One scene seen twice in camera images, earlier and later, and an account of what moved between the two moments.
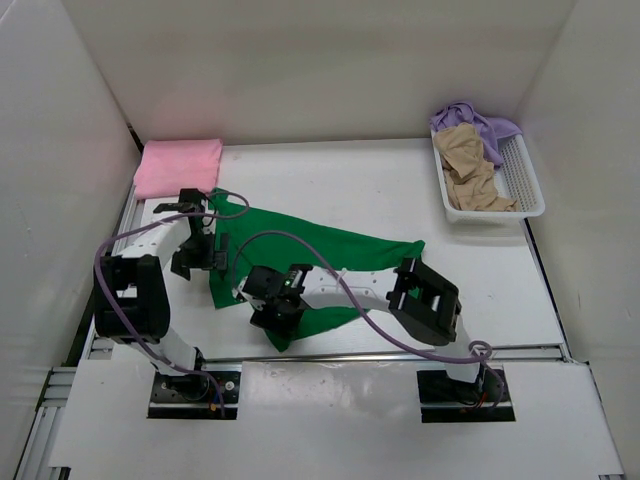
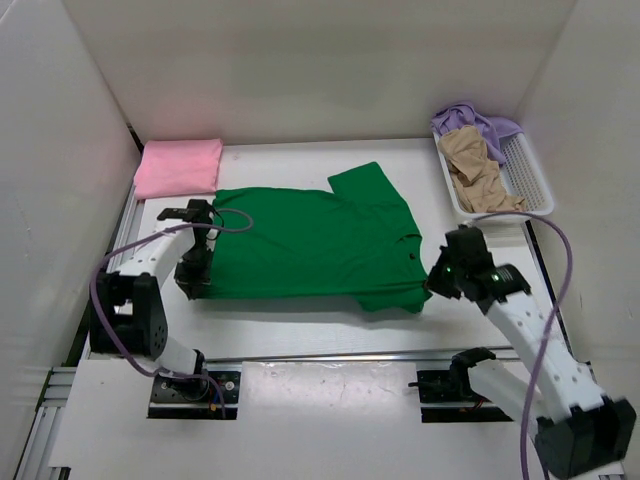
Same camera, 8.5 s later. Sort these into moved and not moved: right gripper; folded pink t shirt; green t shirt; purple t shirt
Moved: right gripper; green t shirt
Not moved: purple t shirt; folded pink t shirt
